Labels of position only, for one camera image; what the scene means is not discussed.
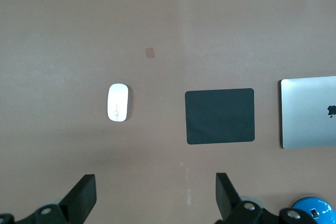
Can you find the silver closed laptop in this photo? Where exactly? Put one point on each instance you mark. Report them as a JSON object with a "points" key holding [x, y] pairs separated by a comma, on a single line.
{"points": [[307, 113]]}

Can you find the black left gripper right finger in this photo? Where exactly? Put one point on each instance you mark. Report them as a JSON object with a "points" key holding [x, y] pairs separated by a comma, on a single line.
{"points": [[228, 200]]}

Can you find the white computer mouse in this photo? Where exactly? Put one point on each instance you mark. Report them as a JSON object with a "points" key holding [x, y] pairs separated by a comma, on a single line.
{"points": [[117, 102]]}

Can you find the black mouse pad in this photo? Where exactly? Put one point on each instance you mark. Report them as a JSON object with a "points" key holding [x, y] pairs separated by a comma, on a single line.
{"points": [[220, 116]]}

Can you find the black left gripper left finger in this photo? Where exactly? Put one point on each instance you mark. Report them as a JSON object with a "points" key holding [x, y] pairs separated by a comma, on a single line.
{"points": [[78, 200]]}

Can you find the brown table cover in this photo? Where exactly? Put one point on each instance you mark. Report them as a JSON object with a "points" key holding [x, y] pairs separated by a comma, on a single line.
{"points": [[78, 37]]}

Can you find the blue desk lamp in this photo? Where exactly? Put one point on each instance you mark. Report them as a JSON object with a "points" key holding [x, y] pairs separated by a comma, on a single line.
{"points": [[324, 207]]}

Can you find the small brown tape patch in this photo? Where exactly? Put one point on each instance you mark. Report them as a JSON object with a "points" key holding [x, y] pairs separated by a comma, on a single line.
{"points": [[150, 53]]}

